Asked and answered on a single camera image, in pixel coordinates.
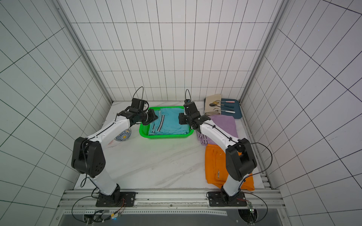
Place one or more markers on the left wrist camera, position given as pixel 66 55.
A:
pixel 139 105

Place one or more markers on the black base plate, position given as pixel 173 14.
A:
pixel 221 199
pixel 117 199

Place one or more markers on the blue patterned plate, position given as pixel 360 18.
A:
pixel 123 136

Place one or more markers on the dark spoon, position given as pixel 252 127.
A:
pixel 212 104

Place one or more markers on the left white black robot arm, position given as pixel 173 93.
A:
pixel 88 156

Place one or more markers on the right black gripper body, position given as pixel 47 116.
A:
pixel 186 119

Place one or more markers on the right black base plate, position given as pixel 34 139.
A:
pixel 221 199

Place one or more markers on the green plastic basket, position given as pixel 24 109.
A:
pixel 143 130

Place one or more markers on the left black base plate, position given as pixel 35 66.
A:
pixel 117 199

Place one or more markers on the purple pants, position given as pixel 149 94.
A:
pixel 224 122

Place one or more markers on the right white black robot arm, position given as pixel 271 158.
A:
pixel 239 158

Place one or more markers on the dark blue tray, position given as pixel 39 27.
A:
pixel 231 107

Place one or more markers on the teal pants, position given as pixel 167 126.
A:
pixel 168 123

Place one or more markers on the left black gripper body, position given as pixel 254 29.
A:
pixel 143 117

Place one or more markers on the aluminium mounting rail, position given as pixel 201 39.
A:
pixel 170 199

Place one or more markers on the beige folded cloth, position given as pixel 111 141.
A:
pixel 212 106

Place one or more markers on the orange pants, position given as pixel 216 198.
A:
pixel 215 166

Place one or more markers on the pink plastic cup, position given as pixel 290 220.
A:
pixel 113 143

